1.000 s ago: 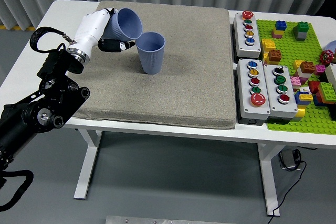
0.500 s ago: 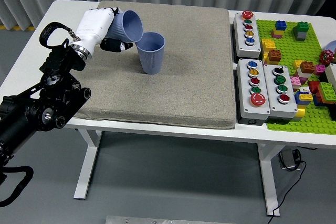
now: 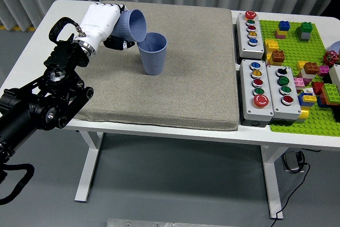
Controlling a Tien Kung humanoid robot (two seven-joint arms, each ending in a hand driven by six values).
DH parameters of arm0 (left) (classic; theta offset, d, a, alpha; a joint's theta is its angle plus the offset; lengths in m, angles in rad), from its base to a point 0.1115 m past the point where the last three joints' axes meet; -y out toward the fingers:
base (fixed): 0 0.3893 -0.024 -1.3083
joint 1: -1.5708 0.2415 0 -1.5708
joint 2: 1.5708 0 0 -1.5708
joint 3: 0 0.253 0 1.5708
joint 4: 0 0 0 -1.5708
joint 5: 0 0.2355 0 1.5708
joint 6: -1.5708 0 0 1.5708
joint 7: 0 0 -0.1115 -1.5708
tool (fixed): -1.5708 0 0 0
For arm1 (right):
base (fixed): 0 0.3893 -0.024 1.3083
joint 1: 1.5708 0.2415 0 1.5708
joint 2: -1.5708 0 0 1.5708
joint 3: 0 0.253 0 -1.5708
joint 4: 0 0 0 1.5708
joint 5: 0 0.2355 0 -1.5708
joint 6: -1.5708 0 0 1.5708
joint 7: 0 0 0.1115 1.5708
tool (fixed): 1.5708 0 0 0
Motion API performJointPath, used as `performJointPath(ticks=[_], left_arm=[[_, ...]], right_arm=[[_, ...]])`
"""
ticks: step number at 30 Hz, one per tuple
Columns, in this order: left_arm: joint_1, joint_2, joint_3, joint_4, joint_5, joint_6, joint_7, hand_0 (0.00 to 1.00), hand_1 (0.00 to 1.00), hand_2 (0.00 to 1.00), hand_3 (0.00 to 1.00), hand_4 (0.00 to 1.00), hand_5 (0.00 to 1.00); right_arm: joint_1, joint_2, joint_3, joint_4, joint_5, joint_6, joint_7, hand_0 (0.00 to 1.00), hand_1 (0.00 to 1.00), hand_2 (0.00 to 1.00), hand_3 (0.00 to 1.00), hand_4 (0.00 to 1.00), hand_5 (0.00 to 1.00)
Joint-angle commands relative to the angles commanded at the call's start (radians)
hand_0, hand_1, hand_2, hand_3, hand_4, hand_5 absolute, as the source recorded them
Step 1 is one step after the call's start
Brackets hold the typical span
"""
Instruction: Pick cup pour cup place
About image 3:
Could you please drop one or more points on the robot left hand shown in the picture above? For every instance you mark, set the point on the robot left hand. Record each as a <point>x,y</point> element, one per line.
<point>98,25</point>

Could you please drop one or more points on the blue ribbed plastic cup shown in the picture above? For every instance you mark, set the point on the blue ribbed plastic cup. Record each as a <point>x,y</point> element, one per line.
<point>152,62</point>
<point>132,25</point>

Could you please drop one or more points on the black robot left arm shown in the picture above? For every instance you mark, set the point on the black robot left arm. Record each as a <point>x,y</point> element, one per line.
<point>26,110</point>

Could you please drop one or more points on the yellow black floor tape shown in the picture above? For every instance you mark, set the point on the yellow black floor tape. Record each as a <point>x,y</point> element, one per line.
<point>18,28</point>

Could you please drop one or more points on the grey-brown cushion mat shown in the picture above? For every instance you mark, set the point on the grey-brown cushion mat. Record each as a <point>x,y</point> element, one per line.
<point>172,91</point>

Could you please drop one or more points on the white table leg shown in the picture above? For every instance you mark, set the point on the white table leg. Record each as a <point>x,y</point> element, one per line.
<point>89,163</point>
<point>273,179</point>

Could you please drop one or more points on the grey five-button control box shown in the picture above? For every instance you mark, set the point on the grey five-button control box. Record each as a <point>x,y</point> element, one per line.
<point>245,43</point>
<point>248,99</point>

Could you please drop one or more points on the orange toy brick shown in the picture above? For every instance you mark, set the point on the orange toy brick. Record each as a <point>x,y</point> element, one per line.
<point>278,56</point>

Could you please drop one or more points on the blue yellow pink brick stack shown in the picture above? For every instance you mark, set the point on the blue yellow pink brick stack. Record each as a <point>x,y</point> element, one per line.
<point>282,29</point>

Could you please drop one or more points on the grey four-button control box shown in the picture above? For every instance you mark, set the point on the grey four-button control box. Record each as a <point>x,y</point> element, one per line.
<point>273,91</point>

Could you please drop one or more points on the green studded baseplate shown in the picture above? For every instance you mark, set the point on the green studded baseplate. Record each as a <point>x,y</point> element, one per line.
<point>292,49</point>

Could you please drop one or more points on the green grey brick stack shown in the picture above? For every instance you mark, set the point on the green grey brick stack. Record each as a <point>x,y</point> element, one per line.
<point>305,31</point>

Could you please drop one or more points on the orange white yellow brick stack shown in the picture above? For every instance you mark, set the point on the orange white yellow brick stack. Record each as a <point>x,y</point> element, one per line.
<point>309,68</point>

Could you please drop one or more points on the yellow grey brick stack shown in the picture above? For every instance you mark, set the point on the yellow grey brick stack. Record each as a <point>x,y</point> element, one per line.
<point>302,115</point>

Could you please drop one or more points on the red toy brick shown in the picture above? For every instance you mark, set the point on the red toy brick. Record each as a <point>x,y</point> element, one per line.
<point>317,88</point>

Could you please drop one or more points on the small pink toy brick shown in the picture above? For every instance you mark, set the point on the small pink toy brick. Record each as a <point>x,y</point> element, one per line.
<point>323,70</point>

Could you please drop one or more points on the red valve wheel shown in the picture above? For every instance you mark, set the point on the red valve wheel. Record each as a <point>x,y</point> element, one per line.
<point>330,58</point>

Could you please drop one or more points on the grey power adapter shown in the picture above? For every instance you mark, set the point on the grey power adapter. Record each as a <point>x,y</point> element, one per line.
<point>290,161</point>

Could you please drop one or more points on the pale purple bowl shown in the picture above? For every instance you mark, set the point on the pale purple bowl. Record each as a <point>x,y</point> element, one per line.
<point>336,46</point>

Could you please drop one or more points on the white box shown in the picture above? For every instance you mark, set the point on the white box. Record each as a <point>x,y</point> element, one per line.
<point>335,76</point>

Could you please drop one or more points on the large green toy brick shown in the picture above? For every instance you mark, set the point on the large green toy brick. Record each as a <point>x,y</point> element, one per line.
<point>331,93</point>

